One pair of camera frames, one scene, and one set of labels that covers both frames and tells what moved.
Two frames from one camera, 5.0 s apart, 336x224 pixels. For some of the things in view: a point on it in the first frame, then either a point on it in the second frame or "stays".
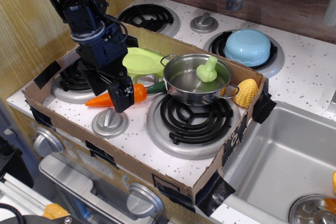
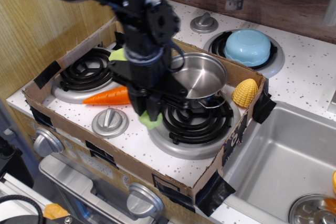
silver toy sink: (291, 155) stays
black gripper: (102, 49) → (144, 68)
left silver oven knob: (46, 142) stays
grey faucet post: (329, 19) stays
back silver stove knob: (204, 24) stays
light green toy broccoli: (207, 73) → (145, 118)
